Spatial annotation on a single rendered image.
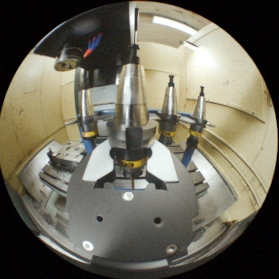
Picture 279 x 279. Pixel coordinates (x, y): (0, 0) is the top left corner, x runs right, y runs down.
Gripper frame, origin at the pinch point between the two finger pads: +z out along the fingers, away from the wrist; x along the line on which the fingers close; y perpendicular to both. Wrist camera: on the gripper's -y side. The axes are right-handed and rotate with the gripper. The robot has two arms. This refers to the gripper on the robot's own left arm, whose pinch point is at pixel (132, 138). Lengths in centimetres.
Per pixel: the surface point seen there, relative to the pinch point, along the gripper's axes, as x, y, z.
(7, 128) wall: -135, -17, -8
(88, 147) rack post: -17.7, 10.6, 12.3
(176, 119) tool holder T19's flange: 10.2, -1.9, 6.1
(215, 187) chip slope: 58, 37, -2
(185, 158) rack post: 24.6, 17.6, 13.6
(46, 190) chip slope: -90, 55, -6
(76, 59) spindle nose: -27.1, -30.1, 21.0
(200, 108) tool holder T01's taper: 19.1, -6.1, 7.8
